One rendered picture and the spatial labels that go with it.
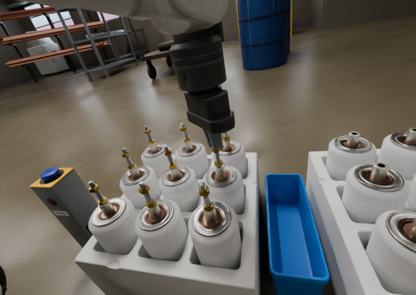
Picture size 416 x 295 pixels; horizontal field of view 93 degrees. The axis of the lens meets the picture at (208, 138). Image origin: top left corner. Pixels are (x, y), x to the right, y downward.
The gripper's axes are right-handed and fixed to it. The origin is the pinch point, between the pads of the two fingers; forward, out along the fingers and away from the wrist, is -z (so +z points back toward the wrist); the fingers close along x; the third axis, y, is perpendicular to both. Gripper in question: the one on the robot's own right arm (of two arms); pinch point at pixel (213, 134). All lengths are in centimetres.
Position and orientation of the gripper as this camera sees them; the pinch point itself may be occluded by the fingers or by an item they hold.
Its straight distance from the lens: 41.6
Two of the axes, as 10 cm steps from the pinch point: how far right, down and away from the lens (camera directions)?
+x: 5.5, 3.3, -7.7
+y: 8.2, -4.1, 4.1
